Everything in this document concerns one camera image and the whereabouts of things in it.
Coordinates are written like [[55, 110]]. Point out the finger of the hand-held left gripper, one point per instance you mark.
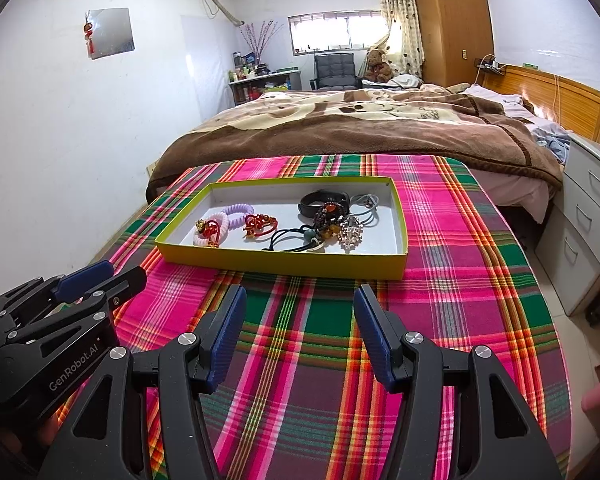
[[125, 285], [87, 277]]

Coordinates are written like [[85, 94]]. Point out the power strip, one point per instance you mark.
[[489, 64]]

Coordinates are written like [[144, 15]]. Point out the person's left hand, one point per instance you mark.
[[45, 430]]

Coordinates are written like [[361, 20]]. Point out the white pillow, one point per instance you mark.
[[500, 100]]

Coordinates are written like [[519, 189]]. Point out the grey padded chair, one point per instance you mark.
[[334, 71]]

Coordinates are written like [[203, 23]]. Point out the purple flower branches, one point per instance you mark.
[[260, 42]]

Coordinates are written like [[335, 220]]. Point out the wooden wardrobe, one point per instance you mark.
[[452, 25]]

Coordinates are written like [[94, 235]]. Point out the pink plaid tablecloth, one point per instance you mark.
[[305, 385]]

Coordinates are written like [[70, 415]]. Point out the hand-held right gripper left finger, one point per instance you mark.
[[227, 330]]

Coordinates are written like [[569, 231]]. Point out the wooden bed headboard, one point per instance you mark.
[[570, 97]]

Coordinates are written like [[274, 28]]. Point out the pink bed sheet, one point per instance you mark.
[[520, 195]]

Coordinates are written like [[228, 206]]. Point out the yellow-green cardboard box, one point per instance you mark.
[[280, 260]]

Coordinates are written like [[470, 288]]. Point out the white drawer nightstand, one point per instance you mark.
[[580, 220]]

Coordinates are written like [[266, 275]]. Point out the spotted curtain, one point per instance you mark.
[[402, 25]]

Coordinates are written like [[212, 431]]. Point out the bed with brown blanket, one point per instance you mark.
[[355, 130]]

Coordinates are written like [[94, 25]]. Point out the barred window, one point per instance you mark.
[[335, 32]]

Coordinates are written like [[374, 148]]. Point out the brown teddy bear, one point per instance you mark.
[[377, 66]]

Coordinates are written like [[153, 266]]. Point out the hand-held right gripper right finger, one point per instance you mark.
[[375, 330]]

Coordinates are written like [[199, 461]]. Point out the air conditioner pipe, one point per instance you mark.
[[222, 5]]

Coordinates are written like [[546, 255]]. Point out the square wall mirror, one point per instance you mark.
[[111, 34]]

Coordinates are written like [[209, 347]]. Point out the red hanging ornament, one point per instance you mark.
[[89, 35]]

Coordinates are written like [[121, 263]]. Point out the black wristband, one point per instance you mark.
[[310, 205]]

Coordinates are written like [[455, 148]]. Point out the white shelf with bottles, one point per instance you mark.
[[260, 87]]

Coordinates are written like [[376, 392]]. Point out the blue crumpled clothes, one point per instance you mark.
[[552, 142]]

